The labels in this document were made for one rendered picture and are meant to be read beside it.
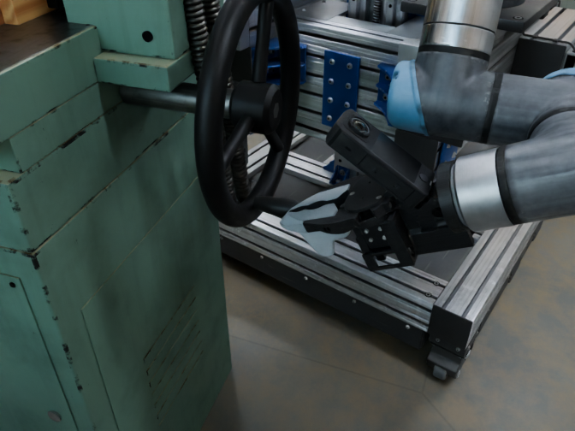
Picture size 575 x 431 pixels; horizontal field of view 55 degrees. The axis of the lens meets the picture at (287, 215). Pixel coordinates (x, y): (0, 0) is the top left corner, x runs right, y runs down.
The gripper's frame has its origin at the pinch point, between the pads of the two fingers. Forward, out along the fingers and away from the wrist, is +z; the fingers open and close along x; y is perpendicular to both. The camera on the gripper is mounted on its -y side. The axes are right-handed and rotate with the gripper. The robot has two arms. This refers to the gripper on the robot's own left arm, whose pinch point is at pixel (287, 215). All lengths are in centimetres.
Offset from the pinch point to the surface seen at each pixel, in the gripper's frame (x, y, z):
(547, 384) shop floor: 47, 87, -6
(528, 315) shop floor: 69, 85, -1
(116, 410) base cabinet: -13.3, 18.6, 36.0
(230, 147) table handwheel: -1.8, -10.7, 0.6
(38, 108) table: -9.2, -23.7, 13.6
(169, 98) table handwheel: 4.7, -16.8, 10.2
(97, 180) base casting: -3.8, -12.8, 19.8
